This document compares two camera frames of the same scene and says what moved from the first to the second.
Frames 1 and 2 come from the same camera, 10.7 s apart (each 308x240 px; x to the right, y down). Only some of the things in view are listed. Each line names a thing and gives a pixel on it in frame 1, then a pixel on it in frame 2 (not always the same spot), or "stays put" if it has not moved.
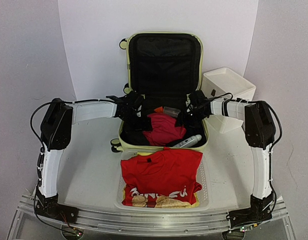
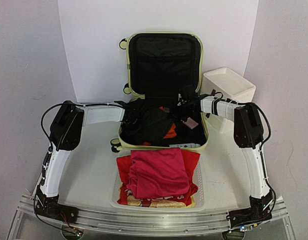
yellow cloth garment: x=197 y=203 → x=132 y=200
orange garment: x=159 y=109 → x=172 y=134
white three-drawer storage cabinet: x=218 y=83 stays put
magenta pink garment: x=164 y=130 → x=158 y=173
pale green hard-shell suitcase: x=164 y=68 stays put
